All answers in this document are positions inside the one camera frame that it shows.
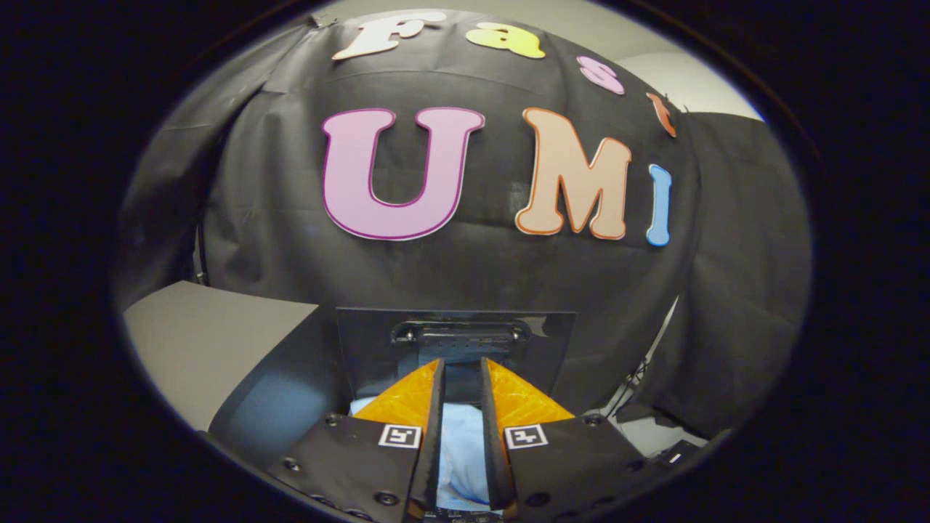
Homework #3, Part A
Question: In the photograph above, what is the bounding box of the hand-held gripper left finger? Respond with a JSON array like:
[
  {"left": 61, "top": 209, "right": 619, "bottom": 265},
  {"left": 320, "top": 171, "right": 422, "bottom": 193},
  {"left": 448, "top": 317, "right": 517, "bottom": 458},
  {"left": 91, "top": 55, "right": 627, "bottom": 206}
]
[{"left": 265, "top": 357, "right": 446, "bottom": 520}]

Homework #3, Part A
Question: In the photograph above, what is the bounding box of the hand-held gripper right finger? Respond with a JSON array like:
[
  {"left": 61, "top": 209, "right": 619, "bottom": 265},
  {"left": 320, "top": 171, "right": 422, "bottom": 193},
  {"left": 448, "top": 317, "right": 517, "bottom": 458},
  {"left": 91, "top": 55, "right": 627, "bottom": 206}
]
[{"left": 480, "top": 356, "right": 658, "bottom": 520}]

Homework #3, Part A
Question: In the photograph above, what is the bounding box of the light blue garment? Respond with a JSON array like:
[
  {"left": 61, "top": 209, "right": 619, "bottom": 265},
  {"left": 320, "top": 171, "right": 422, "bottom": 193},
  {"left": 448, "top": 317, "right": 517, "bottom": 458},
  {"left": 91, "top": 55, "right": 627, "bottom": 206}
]
[{"left": 349, "top": 396, "right": 502, "bottom": 513}]

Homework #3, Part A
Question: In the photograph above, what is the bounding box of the dark washing machine lid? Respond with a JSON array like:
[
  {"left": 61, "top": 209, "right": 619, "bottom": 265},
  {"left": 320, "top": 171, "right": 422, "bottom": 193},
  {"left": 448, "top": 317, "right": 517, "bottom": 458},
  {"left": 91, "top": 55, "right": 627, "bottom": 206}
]
[{"left": 336, "top": 307, "right": 577, "bottom": 415}]

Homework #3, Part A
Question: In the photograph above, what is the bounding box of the black light stand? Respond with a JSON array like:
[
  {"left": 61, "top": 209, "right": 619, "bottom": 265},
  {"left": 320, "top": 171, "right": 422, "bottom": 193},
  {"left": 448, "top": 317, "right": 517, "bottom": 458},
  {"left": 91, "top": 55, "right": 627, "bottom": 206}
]
[{"left": 603, "top": 294, "right": 684, "bottom": 422}]

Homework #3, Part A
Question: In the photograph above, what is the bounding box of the black and beige cabinet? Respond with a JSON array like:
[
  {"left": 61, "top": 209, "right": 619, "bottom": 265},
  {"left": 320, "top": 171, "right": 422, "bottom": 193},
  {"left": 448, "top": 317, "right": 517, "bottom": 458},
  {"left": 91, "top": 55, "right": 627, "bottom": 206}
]
[{"left": 122, "top": 280, "right": 349, "bottom": 469}]

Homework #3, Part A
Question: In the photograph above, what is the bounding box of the black backdrop cloth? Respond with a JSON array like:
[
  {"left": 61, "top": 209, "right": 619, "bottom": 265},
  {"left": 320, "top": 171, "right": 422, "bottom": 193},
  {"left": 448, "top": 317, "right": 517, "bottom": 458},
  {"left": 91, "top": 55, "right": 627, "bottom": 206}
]
[{"left": 116, "top": 7, "right": 813, "bottom": 440}]

